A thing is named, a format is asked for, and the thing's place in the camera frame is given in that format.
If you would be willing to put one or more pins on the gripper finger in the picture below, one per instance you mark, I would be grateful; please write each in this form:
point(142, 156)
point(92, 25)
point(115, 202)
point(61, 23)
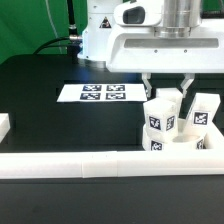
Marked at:
point(185, 84)
point(146, 80)

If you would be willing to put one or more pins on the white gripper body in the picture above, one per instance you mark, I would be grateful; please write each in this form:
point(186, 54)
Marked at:
point(137, 50)

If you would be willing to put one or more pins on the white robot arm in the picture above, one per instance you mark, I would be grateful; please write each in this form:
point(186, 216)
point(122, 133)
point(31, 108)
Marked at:
point(168, 19)

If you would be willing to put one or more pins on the white marker sheet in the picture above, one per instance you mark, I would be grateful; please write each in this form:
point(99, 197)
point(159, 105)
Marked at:
point(102, 93)

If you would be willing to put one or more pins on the white U-shaped fence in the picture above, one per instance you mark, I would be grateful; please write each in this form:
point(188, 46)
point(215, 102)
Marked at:
point(207, 161)

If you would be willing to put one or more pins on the white fence piece left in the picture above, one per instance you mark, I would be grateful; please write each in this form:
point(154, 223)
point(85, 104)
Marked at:
point(4, 125)

